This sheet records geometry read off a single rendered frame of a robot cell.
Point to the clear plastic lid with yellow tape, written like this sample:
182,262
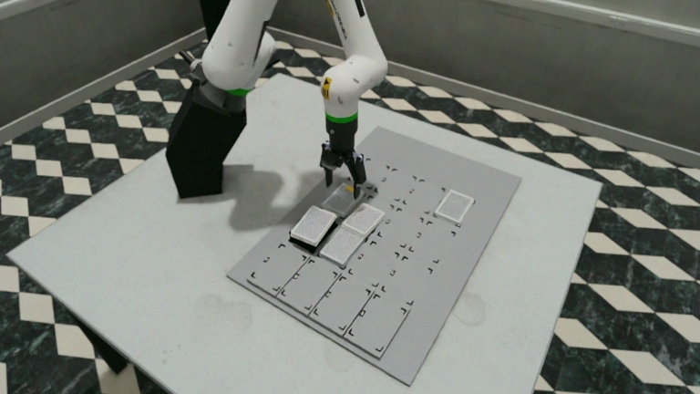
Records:
342,199

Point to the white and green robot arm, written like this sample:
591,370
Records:
241,49

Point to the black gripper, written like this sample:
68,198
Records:
353,161

